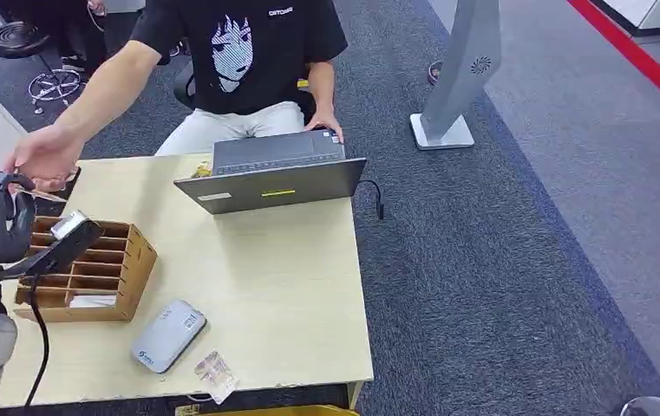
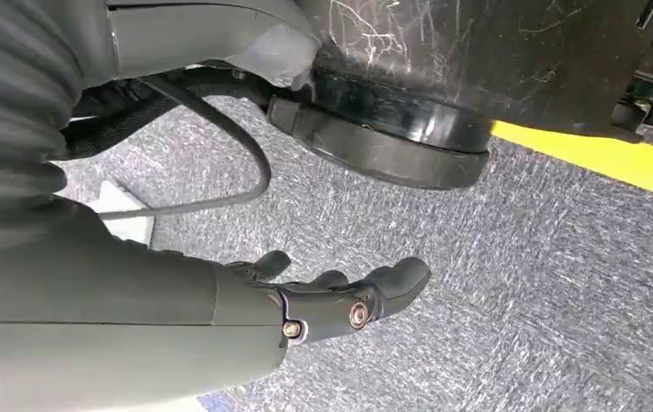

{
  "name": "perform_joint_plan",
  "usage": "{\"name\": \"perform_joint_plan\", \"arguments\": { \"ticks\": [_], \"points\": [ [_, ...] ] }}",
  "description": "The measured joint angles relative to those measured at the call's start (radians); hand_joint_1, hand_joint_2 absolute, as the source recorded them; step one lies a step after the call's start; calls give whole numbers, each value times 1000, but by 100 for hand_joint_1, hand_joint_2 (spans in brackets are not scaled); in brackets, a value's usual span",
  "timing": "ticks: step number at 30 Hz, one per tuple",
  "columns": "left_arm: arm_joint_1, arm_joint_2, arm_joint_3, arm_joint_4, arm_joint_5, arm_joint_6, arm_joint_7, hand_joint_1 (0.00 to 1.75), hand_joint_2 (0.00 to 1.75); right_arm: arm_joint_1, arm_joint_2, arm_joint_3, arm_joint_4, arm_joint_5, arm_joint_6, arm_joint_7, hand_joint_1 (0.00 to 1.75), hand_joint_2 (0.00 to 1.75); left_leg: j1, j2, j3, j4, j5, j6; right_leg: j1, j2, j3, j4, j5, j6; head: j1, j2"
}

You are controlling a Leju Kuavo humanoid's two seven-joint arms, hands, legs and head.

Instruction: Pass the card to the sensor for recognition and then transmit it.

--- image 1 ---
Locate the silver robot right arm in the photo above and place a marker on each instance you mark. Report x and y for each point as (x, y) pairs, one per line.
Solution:
(654, 407)

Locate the grey floor stand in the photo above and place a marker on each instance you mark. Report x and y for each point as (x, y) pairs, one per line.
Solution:
(462, 69)

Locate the clear plastic card sleeve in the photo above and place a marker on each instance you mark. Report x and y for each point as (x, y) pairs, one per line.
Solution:
(216, 376)

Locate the white counter unit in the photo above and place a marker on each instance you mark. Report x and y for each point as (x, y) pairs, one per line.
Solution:
(651, 14)

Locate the wooden card sorting box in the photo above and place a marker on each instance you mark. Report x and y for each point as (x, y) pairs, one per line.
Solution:
(137, 270)

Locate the black stool with chrome base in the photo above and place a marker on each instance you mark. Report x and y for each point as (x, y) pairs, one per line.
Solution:
(16, 39)

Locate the person's left hand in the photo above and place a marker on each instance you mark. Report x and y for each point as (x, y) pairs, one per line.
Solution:
(324, 123)

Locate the person in background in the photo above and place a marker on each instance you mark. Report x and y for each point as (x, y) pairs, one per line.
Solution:
(71, 29)

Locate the grey card reader device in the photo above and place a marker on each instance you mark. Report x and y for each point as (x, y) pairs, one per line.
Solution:
(168, 337)

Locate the grey laptop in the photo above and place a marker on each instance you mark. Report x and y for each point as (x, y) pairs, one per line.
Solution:
(272, 192)

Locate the person's right hand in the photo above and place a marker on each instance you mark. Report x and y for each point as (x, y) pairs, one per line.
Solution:
(48, 158)

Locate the black office chair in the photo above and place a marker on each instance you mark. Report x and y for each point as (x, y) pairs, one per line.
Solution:
(183, 86)

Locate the black round floor object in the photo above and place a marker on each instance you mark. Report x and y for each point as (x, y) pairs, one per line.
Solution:
(434, 72)

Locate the red barrier belt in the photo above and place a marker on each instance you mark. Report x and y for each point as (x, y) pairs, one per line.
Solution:
(640, 57)

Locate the white card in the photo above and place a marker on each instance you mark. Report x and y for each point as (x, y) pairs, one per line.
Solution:
(93, 301)

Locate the dark picture card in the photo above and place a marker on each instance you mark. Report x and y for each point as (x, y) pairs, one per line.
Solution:
(68, 198)

